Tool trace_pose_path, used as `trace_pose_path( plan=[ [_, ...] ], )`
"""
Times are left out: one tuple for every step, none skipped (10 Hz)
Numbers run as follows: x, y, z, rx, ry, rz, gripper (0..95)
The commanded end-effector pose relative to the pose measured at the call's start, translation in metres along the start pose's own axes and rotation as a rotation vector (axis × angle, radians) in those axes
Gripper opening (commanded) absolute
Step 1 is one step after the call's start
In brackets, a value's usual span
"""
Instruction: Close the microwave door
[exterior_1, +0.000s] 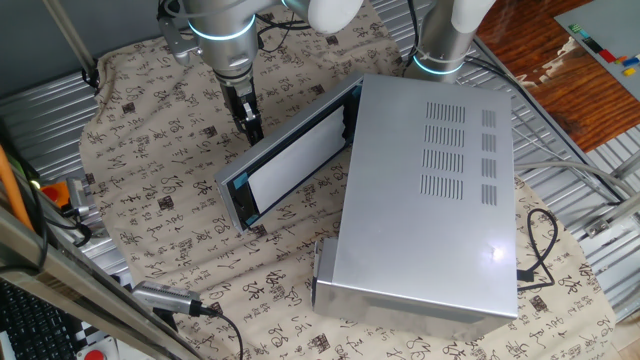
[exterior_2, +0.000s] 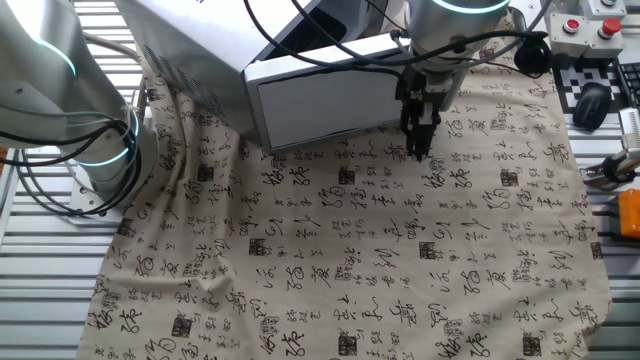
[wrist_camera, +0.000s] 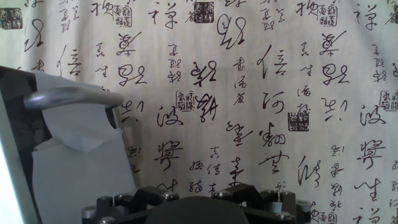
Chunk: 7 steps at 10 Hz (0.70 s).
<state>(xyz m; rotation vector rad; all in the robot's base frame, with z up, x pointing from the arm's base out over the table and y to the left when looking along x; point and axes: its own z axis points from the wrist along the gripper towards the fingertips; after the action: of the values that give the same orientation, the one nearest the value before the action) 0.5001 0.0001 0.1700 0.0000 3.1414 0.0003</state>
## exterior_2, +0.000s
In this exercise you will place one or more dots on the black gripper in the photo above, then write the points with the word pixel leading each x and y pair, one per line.
pixel 422 87

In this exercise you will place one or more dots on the silver microwave door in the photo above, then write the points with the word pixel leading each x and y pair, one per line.
pixel 325 105

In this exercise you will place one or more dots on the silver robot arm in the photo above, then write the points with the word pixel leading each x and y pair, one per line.
pixel 50 100

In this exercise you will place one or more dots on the silver microwave body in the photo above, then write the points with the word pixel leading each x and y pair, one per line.
pixel 200 45

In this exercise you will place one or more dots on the beige calligraphy print cloth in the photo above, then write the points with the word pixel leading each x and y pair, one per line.
pixel 350 250

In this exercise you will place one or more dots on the black white marker board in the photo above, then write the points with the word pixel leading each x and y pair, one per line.
pixel 567 85

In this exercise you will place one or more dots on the black computer mouse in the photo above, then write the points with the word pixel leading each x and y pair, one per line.
pixel 592 105

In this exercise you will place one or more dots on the grey box with red buttons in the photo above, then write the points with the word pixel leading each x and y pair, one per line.
pixel 582 35

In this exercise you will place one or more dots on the black keyboard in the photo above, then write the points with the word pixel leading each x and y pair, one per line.
pixel 631 82

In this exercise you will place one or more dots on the orange emergency stop box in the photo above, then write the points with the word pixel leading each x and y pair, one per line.
pixel 630 212

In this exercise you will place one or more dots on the small grey button box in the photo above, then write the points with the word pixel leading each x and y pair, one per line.
pixel 606 7

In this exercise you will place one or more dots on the black knob camera clamp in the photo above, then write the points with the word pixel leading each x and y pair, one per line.
pixel 612 169

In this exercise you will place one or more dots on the silver exterior camera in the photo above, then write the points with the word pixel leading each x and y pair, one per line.
pixel 631 132

